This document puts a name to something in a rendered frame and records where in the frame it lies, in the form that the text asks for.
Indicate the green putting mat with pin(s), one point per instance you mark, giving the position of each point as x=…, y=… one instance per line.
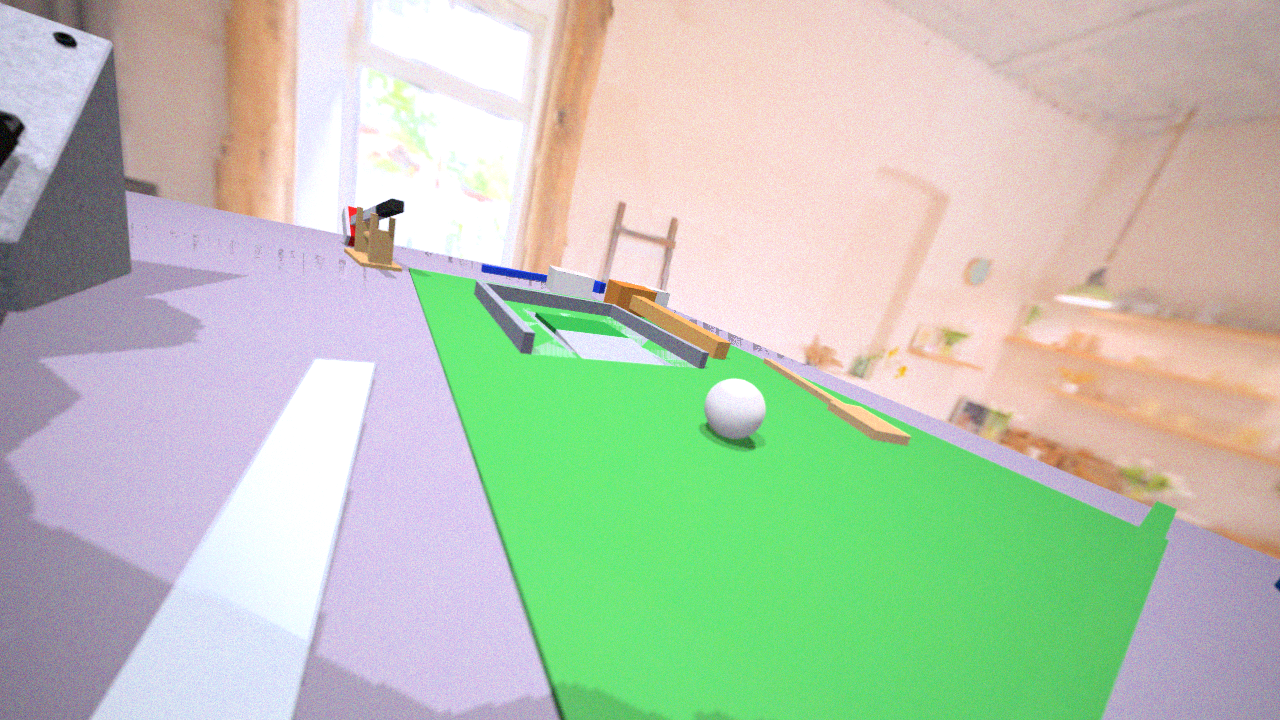
x=804, y=572

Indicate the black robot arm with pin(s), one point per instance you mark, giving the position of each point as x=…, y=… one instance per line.
x=9, y=132

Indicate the white golf ball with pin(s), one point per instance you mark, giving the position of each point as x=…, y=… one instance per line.
x=734, y=408

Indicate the white flat bar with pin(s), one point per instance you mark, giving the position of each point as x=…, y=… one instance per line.
x=232, y=639

